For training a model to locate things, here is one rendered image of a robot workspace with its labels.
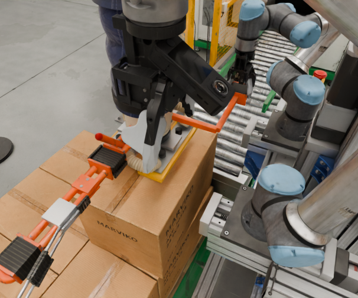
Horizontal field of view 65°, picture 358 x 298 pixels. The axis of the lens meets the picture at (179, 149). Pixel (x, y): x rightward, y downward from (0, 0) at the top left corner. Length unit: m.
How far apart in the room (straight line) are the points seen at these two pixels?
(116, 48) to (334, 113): 0.64
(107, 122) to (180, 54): 2.64
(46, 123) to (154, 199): 2.21
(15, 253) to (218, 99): 0.62
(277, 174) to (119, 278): 0.89
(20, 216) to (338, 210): 1.49
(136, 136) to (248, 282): 1.46
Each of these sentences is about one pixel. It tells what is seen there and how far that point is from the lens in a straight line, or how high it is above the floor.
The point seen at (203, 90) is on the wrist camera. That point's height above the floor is 1.65.
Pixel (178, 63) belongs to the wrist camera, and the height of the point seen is 1.68.
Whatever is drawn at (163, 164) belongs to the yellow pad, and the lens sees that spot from 1.03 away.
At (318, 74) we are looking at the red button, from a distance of 1.76.
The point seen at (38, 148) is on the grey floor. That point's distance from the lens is 2.91.
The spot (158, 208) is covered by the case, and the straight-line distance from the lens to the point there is 1.07.
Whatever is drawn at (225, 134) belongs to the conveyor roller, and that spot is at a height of 0.54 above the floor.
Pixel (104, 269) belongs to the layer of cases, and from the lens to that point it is 1.44.
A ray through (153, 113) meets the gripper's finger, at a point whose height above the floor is 1.62.
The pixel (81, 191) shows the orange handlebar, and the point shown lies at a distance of 0.88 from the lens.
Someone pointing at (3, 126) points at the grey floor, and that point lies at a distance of 3.33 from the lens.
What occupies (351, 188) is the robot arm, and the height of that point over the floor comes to 1.43.
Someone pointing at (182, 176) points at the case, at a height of 0.94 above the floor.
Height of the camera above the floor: 1.84
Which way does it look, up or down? 45 degrees down
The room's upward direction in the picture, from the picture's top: straight up
